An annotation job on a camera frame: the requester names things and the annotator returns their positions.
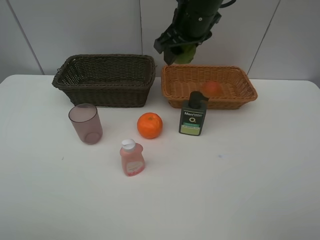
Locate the translucent purple plastic cup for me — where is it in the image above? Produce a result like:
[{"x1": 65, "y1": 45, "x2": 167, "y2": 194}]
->
[{"x1": 68, "y1": 103, "x2": 103, "y2": 145}]

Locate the green mango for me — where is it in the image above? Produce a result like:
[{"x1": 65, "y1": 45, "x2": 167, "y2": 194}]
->
[{"x1": 174, "y1": 44, "x2": 197, "y2": 64}]

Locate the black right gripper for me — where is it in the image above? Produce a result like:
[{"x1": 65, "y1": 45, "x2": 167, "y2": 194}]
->
[{"x1": 153, "y1": 24, "x2": 213, "y2": 66}]

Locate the pink liquid bottle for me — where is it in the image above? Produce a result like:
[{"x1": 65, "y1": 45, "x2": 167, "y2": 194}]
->
[{"x1": 119, "y1": 139, "x2": 146, "y2": 177}]

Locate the red yellow peach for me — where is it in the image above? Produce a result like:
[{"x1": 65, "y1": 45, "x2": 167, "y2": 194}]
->
[{"x1": 201, "y1": 81, "x2": 223, "y2": 97}]

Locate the orange fruit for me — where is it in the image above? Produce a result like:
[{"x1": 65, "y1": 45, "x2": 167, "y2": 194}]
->
[{"x1": 137, "y1": 112, "x2": 163, "y2": 139}]

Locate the orange wicker basket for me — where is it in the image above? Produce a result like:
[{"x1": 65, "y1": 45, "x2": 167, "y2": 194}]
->
[{"x1": 161, "y1": 64, "x2": 258, "y2": 110}]

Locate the dark brown wicker basket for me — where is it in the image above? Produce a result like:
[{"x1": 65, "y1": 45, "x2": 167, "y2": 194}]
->
[{"x1": 52, "y1": 54, "x2": 156, "y2": 108}]

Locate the dark green pump bottle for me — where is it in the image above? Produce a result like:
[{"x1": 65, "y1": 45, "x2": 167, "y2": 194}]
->
[{"x1": 179, "y1": 91, "x2": 209, "y2": 136}]

